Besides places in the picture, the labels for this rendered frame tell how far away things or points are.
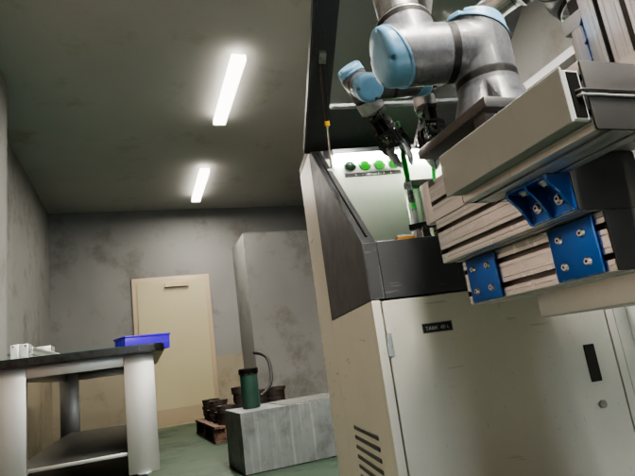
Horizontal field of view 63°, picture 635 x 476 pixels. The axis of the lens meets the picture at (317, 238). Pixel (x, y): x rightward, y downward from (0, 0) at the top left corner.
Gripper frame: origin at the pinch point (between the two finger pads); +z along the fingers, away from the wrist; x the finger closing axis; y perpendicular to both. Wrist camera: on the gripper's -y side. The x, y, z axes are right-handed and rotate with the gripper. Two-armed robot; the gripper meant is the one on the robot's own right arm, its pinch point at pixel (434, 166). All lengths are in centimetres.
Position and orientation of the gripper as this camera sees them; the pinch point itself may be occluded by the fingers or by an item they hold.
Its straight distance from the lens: 180.8
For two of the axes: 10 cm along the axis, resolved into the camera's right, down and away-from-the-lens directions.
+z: 1.3, 9.7, -2.2
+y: 1.5, -2.4, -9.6
